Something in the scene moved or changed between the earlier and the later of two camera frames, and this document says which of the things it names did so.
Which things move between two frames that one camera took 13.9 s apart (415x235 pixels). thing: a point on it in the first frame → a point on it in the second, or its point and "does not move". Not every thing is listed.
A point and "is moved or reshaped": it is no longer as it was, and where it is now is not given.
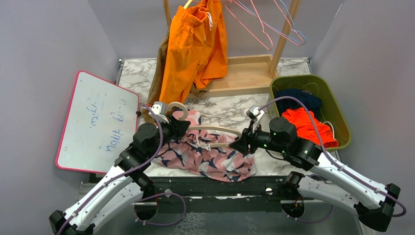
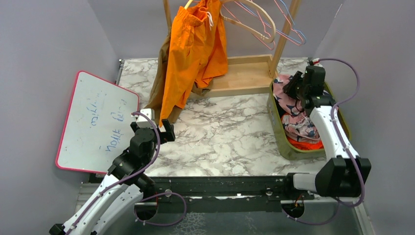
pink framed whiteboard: x=100 y=126 does not move
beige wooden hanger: x=202 y=128 → x=265 y=39
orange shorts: x=196 y=54 does not move
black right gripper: x=242 y=145 → x=288 y=89
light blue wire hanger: x=294 y=29 does not move
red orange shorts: x=299 y=117 is moved or reshaped
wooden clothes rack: x=248 y=74 does not move
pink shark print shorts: x=206 y=155 → x=298 y=126
